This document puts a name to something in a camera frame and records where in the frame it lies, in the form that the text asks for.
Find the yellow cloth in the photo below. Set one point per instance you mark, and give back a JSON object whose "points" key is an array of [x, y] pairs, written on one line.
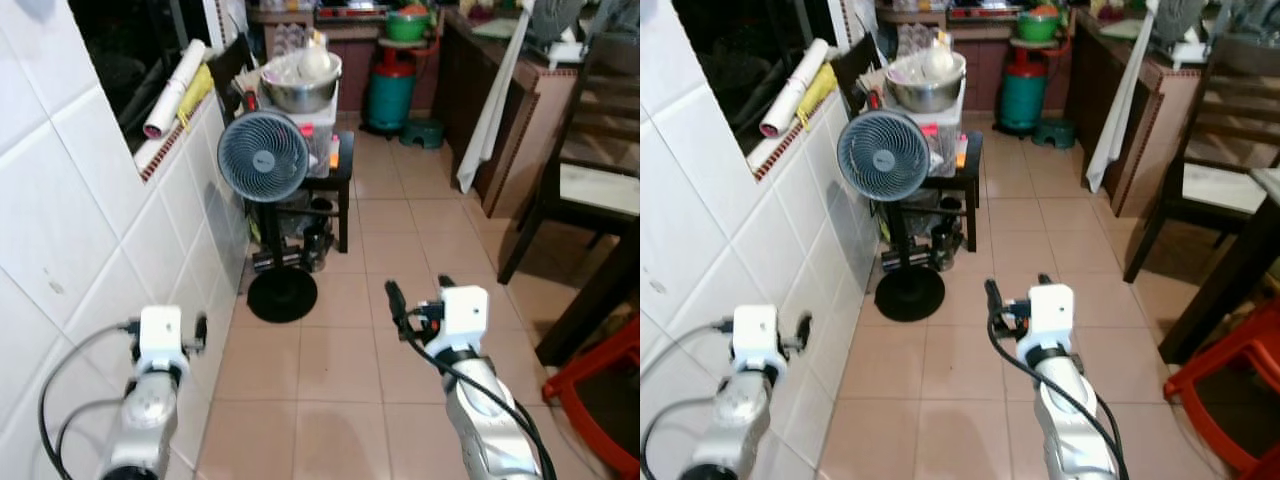
{"points": [[818, 92], [197, 92]]}

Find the large steel bowl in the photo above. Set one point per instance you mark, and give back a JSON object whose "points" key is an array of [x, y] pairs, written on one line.
{"points": [[926, 95], [300, 95]]}

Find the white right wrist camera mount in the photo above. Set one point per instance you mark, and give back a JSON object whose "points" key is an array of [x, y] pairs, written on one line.
{"points": [[1050, 310], [462, 312]]}

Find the white plastic container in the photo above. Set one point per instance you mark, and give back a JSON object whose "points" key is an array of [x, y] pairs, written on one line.
{"points": [[944, 140], [320, 140]]}

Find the green plastic basin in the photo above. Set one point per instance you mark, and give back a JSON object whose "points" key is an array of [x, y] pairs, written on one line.
{"points": [[408, 28], [1040, 28]]}

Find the white plastic bag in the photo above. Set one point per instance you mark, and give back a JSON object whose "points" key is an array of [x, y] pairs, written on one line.
{"points": [[315, 62], [939, 62]]}

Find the brown wooden counter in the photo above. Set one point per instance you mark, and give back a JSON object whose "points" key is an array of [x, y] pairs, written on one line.
{"points": [[525, 135], [1150, 140]]}

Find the grey pedestal fan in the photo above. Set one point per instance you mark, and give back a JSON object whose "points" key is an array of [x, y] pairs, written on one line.
{"points": [[884, 157], [263, 158]]}

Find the dark wooden chair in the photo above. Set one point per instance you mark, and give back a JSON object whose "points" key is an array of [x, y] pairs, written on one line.
{"points": [[1230, 110], [590, 110]]}

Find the small green stool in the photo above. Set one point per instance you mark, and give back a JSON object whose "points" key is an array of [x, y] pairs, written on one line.
{"points": [[422, 133], [1055, 133]]}

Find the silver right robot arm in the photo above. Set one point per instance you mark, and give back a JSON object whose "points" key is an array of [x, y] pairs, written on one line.
{"points": [[480, 410], [1065, 410]]}

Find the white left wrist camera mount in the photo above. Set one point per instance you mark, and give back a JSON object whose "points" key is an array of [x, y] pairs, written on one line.
{"points": [[160, 330], [755, 330]]}

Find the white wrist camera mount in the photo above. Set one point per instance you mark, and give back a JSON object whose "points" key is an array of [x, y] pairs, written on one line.
{"points": [[160, 330], [1050, 310], [462, 312], [755, 330]]}

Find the red plastic stool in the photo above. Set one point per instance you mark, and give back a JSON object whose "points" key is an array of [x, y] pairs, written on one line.
{"points": [[600, 365], [1225, 365]]}

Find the dark wooden table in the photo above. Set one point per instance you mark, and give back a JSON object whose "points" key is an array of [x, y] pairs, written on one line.
{"points": [[1220, 290], [600, 290]]}

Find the green gas cylinder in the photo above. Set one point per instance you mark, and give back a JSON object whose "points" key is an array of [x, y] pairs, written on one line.
{"points": [[388, 100], [1022, 100]]}

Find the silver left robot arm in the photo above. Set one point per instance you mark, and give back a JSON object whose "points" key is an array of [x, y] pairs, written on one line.
{"points": [[735, 425], [145, 420]]}

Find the white rolled sheet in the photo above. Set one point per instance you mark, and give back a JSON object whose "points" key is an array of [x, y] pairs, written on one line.
{"points": [[1120, 110], [490, 110]]}

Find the white paper roll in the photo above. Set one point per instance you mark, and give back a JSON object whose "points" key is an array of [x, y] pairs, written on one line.
{"points": [[175, 90], [794, 88]]}

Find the black side table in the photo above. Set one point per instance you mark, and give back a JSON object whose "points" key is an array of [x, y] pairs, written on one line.
{"points": [[970, 172], [342, 172]]}

